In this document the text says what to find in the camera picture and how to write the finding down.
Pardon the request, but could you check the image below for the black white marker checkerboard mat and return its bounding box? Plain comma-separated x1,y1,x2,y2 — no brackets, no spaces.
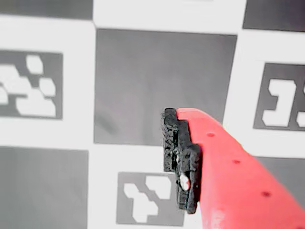
0,0,305,229

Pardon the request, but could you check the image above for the orange-red gripper finger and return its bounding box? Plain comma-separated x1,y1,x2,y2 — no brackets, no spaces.
162,107,305,229

